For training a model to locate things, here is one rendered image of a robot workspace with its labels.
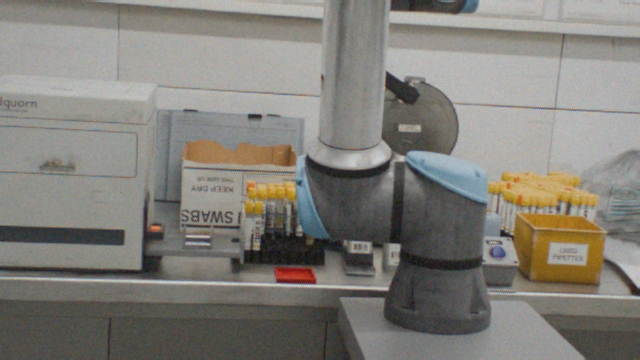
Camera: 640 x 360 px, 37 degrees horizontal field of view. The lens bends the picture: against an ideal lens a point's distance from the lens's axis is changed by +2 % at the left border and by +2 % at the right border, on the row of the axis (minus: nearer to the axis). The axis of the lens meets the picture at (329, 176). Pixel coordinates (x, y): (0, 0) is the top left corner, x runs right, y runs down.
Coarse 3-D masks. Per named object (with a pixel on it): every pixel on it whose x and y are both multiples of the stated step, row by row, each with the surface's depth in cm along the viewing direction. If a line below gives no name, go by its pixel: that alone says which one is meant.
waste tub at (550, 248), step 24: (528, 216) 183; (552, 216) 184; (576, 216) 184; (528, 240) 174; (552, 240) 171; (576, 240) 171; (600, 240) 172; (528, 264) 173; (552, 264) 172; (576, 264) 172; (600, 264) 173
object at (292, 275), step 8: (280, 272) 166; (288, 272) 166; (296, 272) 167; (304, 272) 167; (312, 272) 165; (280, 280) 160; (288, 280) 161; (296, 280) 161; (304, 280) 161; (312, 280) 161
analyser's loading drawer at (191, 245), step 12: (144, 240) 167; (156, 240) 167; (180, 240) 168; (192, 240) 167; (204, 240) 168; (240, 240) 165; (144, 252) 161; (156, 252) 161; (168, 252) 162; (180, 252) 162; (192, 252) 162; (204, 252) 162; (216, 252) 162; (228, 252) 163; (240, 252) 163
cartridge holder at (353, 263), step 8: (344, 248) 173; (344, 256) 172; (352, 256) 169; (360, 256) 169; (368, 256) 170; (344, 264) 170; (352, 264) 169; (360, 264) 170; (368, 264) 170; (352, 272) 168; (360, 272) 168; (368, 272) 168
